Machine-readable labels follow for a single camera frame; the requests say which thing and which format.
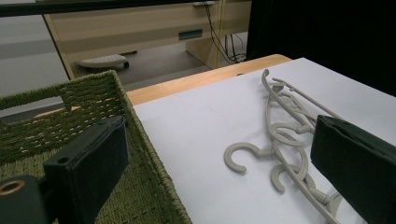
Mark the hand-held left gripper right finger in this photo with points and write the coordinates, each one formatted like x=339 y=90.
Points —
x=355 y=161

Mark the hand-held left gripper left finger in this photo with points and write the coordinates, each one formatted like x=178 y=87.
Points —
x=90 y=161

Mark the green woven basket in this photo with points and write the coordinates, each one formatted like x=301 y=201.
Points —
x=143 y=193

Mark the black curtain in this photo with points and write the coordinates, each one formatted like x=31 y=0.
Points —
x=327 y=37

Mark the light wooden desk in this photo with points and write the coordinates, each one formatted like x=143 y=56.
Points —
x=124 y=28

